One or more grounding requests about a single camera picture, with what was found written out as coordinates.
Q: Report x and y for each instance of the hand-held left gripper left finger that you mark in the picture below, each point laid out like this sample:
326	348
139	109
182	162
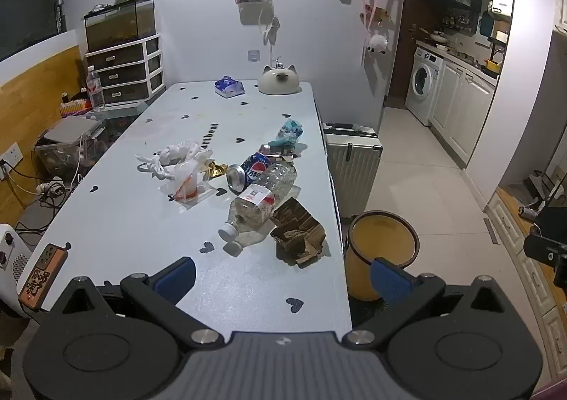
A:
177	279

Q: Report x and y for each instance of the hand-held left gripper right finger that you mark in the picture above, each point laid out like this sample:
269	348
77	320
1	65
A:
387	279

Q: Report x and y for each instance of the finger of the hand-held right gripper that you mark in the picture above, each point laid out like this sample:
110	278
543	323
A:
541	249

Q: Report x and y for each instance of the yellow trash bin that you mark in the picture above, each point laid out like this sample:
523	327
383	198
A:
381	245

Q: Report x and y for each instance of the clear plastic bag red print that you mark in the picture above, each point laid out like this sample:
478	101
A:
188	187

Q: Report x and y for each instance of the torn brown cardboard piece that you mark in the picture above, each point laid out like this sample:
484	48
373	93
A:
299	234

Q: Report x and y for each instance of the clear plastic bottle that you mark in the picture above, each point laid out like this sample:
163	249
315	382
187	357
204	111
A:
261	205

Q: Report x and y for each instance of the gold foil wrapper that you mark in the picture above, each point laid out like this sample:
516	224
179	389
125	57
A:
216	169

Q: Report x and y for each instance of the white plastic bag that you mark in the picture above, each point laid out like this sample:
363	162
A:
177	152

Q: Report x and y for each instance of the blue soda can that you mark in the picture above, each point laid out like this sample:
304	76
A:
248	172

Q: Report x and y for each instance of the teal snack packet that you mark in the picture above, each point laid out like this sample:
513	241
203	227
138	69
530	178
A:
289	130

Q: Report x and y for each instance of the white panelled drawer cabinet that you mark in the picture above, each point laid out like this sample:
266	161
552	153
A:
531	276

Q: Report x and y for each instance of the white ribbed suitcase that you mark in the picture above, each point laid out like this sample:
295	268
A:
352	169

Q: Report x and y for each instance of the orange remote device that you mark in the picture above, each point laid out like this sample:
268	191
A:
42	276

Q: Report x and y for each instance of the white lower kitchen cabinets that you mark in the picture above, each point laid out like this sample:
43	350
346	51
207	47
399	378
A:
463	112

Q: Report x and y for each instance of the white space heater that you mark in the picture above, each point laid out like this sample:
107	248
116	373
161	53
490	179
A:
13	267

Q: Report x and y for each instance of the storage box grey lid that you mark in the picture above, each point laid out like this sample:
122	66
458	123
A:
66	134

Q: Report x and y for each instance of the blue tissue pack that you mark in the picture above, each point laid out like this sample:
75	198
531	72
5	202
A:
229	88

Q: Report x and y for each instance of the pink small box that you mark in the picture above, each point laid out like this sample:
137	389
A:
75	107

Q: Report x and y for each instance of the white washing machine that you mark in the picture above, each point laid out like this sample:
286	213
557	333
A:
423	81

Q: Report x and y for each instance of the sealed water bottle red label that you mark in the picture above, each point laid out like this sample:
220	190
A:
95	90

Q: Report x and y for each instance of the white drawer unit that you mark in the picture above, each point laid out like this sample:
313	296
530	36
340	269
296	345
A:
124	72

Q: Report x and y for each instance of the cat-shaped white ceramic pot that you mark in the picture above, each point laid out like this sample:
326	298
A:
279	82

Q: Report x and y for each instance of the white plush sheep toy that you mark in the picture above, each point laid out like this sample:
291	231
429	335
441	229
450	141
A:
378	43

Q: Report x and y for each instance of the dark wooden door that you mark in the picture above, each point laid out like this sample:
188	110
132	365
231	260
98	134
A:
401	28

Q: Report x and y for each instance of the glass fish tank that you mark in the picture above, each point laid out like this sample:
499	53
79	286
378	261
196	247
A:
117	26

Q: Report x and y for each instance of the grey wall socket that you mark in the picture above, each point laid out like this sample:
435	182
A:
254	56

